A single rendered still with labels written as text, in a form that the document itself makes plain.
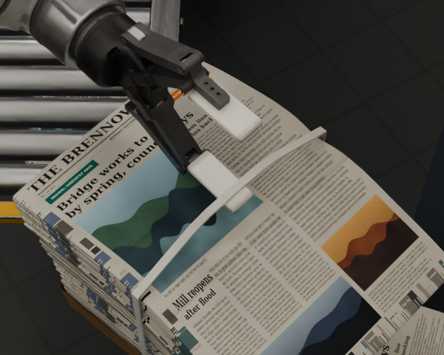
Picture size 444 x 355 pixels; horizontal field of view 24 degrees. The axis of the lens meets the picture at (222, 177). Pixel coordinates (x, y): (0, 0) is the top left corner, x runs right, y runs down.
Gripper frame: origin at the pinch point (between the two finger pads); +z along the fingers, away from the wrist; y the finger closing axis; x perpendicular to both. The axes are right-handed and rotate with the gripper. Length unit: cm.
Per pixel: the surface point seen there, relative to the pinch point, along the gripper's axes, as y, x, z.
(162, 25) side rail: 54, -33, -47
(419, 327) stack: 46, -20, 20
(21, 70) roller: 55, -10, -56
